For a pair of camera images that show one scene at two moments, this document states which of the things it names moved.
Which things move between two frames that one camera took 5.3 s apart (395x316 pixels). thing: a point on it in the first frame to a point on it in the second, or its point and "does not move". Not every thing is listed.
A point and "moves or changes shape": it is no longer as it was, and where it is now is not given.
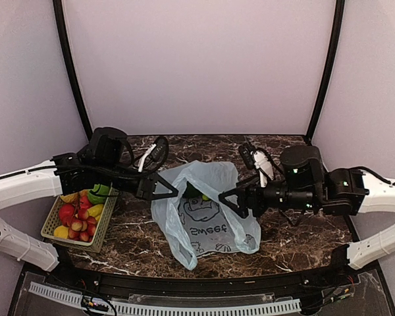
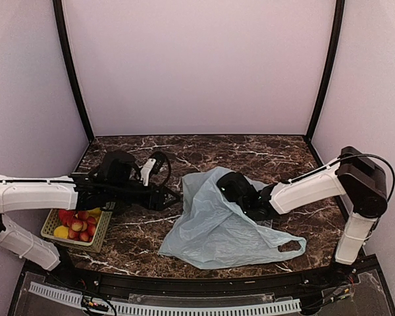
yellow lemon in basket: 61,232 does not move
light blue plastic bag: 197,220 moves or changes shape
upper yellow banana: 95,210 does not move
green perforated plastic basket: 51,225 does not move
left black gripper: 147,185 to 157,203
